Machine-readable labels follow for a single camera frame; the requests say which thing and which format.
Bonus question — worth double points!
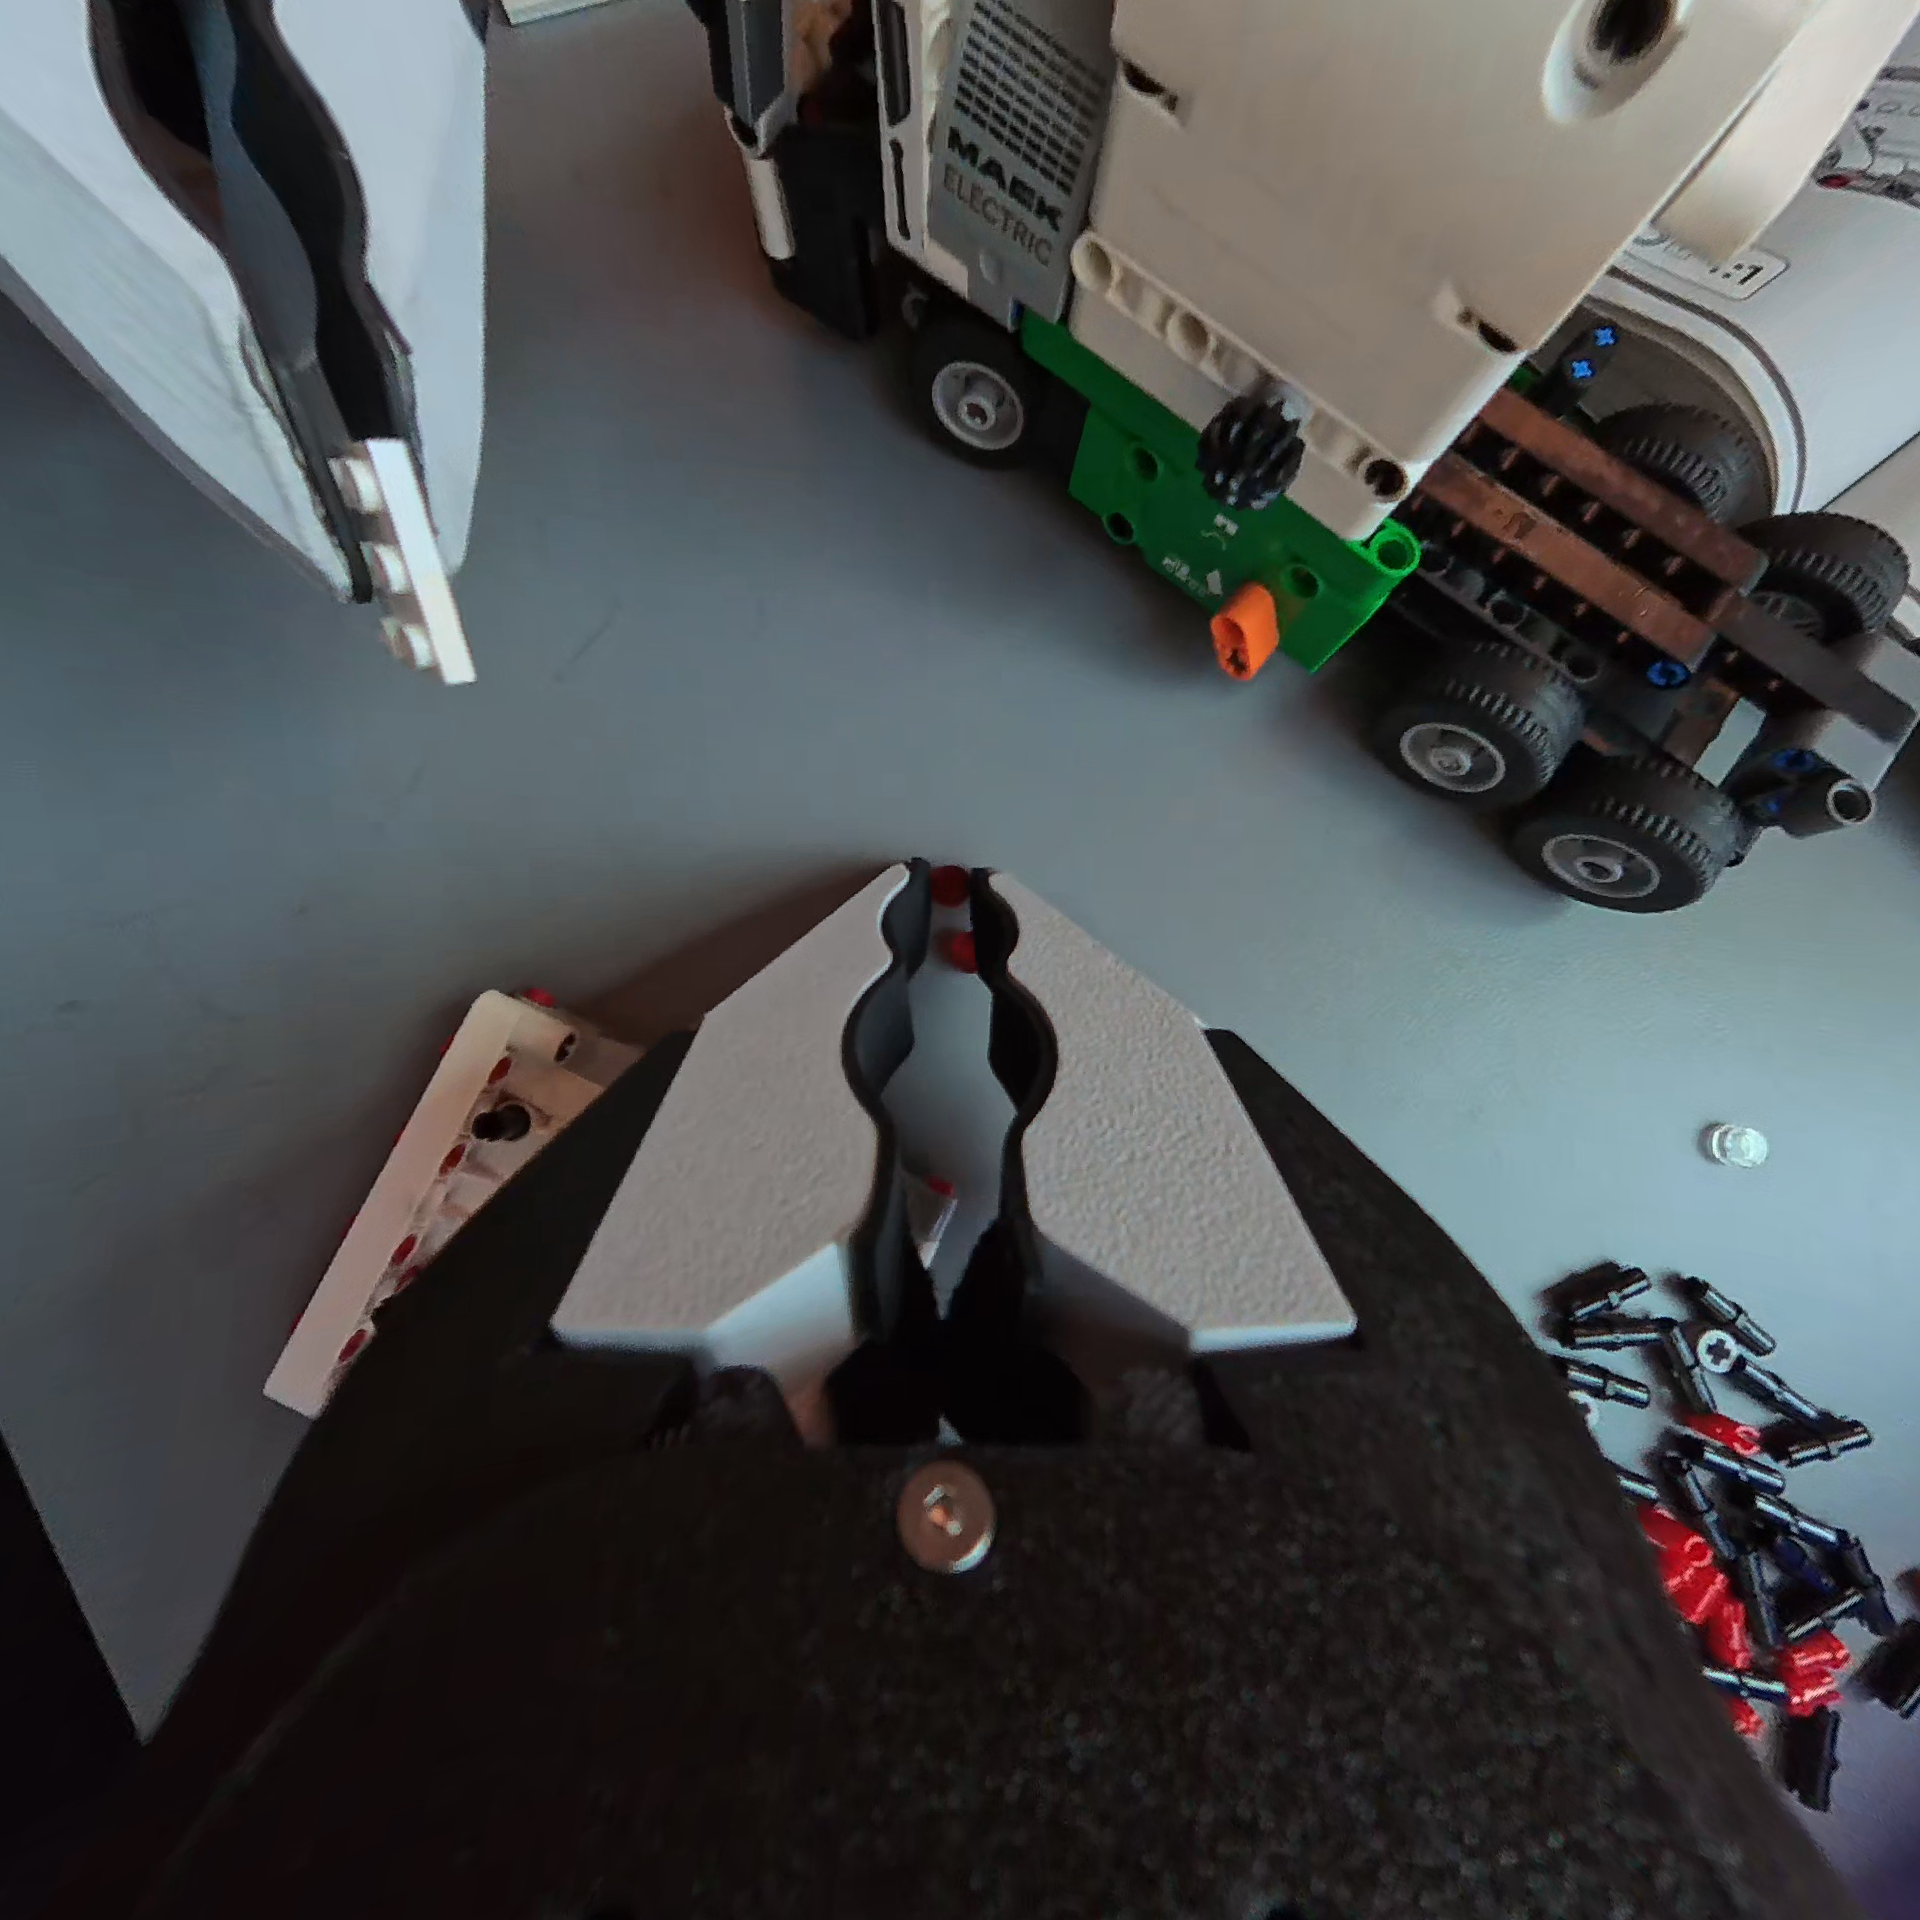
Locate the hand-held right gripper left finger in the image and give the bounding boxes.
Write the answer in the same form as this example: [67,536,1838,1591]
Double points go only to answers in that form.
[549,859,944,1450]

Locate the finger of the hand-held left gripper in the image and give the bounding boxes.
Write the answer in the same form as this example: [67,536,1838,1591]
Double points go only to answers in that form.
[224,0,493,578]
[0,0,375,607]

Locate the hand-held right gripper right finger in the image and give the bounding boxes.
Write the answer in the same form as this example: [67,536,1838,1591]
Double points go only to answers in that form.
[942,866,1361,1444]

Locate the white lego frame red pins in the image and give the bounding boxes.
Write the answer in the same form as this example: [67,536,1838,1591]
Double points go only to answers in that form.
[264,988,665,1423]

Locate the white lego plate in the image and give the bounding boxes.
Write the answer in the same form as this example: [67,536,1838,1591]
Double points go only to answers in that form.
[335,440,480,689]

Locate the white green lego truck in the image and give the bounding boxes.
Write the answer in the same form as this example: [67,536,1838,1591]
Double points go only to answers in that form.
[704,0,1920,918]

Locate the lego instruction booklet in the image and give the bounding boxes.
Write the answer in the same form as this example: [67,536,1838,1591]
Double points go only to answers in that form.
[1576,46,1920,519]

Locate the pile of black red pins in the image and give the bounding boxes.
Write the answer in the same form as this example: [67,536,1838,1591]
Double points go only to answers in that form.
[1543,1259,1920,1818]

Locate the person's dark clothing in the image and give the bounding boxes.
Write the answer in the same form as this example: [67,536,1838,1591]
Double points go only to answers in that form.
[0,1432,144,1920]

